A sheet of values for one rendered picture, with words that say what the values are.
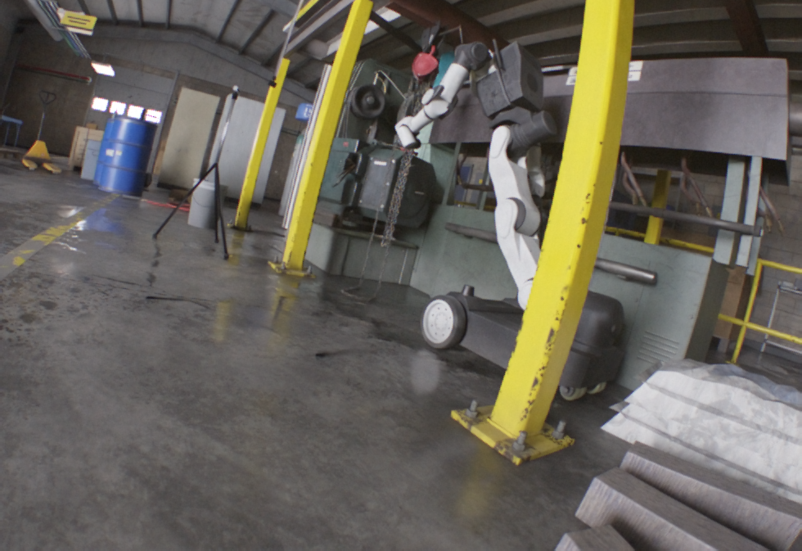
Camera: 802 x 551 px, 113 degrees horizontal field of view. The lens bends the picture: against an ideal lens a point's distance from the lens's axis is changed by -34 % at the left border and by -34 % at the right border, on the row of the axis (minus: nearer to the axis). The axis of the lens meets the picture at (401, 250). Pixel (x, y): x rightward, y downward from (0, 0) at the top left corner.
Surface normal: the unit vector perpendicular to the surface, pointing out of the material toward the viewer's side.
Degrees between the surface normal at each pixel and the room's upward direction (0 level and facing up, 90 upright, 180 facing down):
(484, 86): 98
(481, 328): 90
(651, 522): 90
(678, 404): 64
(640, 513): 90
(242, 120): 90
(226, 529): 0
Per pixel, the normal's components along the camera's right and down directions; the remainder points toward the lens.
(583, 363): -0.54, -0.07
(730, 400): -0.58, -0.50
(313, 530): 0.24, -0.97
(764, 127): -0.81, -0.16
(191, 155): 0.54, 0.20
